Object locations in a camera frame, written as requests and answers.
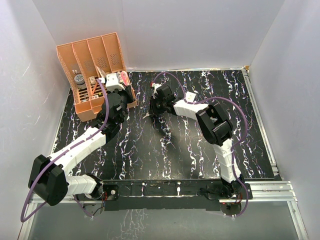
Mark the aluminium frame rail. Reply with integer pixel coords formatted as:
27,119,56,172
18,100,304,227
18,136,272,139
18,181,309,240

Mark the small beige box in organizer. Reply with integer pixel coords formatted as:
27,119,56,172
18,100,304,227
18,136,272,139
88,76,98,86

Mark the orange plastic file organizer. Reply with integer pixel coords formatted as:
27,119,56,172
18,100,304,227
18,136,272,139
56,32,131,122

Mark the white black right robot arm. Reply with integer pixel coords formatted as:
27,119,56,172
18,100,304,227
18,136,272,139
149,83,249,199

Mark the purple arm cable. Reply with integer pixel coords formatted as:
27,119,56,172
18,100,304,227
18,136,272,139
152,71,250,217
19,77,111,223

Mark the small white red box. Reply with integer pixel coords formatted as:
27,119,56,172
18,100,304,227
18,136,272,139
185,91,197,104

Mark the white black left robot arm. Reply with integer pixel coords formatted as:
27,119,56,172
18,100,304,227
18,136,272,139
28,85,135,206

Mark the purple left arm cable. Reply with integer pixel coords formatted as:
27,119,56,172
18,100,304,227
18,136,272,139
19,77,111,223

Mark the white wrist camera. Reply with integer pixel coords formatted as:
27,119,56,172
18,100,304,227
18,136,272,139
104,73,125,92
151,82,162,99

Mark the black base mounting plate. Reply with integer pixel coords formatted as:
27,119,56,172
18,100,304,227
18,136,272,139
74,178,253,213

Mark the white striped card packet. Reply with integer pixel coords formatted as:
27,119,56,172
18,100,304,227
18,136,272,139
96,66,107,78

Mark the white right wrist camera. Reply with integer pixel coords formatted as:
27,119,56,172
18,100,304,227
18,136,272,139
151,82,162,99

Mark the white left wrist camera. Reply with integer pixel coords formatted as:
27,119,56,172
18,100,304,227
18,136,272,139
104,73,125,92

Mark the grey round tin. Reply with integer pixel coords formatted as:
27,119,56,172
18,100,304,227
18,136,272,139
74,74,87,90

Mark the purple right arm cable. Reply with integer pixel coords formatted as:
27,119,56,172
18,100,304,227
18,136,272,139
152,71,250,217

